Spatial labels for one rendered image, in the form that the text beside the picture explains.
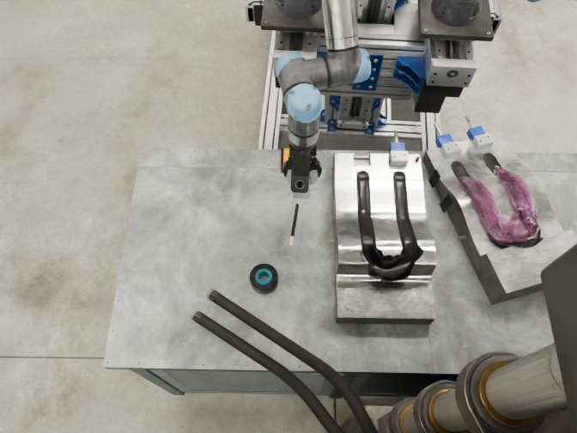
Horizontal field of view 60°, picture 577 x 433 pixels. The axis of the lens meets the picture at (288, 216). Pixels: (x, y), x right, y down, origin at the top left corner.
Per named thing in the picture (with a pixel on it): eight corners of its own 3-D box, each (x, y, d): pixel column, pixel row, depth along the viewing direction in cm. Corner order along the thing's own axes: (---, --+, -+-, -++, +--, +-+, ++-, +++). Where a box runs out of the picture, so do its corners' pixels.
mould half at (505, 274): (422, 160, 163) (430, 140, 153) (495, 141, 166) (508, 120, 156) (491, 305, 142) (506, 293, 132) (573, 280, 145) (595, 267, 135)
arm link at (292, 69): (317, 67, 127) (328, 100, 122) (273, 75, 126) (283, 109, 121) (318, 43, 120) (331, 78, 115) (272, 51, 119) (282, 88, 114)
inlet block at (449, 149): (426, 130, 164) (430, 120, 160) (440, 126, 165) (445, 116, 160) (442, 163, 159) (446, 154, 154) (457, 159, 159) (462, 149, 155)
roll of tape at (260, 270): (271, 297, 143) (271, 294, 140) (245, 288, 144) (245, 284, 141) (282, 272, 146) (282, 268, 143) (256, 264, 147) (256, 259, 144)
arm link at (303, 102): (317, 76, 113) (326, 106, 110) (314, 106, 123) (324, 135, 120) (282, 82, 113) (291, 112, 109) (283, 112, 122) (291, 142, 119)
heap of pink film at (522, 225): (452, 178, 153) (459, 164, 146) (505, 164, 155) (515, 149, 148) (489, 254, 142) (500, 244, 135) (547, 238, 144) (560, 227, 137)
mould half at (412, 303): (331, 167, 162) (335, 144, 149) (413, 169, 161) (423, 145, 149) (335, 323, 140) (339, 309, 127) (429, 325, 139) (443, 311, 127)
